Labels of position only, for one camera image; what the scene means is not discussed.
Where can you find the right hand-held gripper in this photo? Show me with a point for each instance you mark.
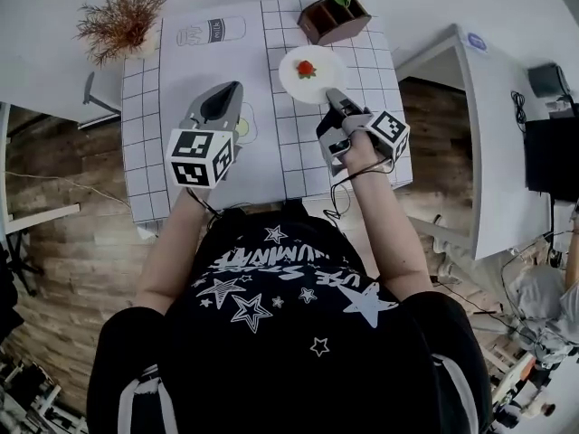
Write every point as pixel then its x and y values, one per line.
pixel 389 134

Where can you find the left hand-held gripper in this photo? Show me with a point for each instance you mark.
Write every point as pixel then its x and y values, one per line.
pixel 192 152

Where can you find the white round plate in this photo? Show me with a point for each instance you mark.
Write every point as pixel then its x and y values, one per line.
pixel 307 86

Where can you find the person's right forearm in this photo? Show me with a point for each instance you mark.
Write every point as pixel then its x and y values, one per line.
pixel 389 224

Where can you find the person's left forearm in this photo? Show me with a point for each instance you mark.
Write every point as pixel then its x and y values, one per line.
pixel 176 242

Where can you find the person's right hand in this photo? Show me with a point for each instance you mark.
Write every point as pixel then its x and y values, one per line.
pixel 362 145

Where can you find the red strawberry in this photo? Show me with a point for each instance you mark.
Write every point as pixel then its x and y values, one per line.
pixel 306 68

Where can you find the white drawn placemat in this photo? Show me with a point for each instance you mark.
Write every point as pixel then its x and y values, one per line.
pixel 199 66

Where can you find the brown wooden organizer box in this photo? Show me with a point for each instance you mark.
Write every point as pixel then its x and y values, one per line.
pixel 335 21

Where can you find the grid-covered white table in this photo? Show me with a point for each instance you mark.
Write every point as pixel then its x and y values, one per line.
pixel 140 106

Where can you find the dried brown potted plant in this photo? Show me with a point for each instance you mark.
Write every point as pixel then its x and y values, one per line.
pixel 122 16

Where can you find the blue round sticker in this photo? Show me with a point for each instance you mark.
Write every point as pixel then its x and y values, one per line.
pixel 477 42

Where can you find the white angled desk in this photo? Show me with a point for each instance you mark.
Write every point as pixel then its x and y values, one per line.
pixel 493 152

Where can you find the long white desk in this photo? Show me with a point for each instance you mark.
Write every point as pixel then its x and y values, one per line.
pixel 36 39

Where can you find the small black device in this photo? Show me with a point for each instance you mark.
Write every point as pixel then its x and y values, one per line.
pixel 547 79

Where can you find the black monitor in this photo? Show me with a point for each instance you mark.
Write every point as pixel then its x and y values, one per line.
pixel 554 156

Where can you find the black star-print shirt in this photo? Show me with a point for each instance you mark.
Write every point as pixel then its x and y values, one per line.
pixel 289 323

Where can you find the black white-striped trousers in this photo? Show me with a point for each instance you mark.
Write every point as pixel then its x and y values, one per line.
pixel 126 369

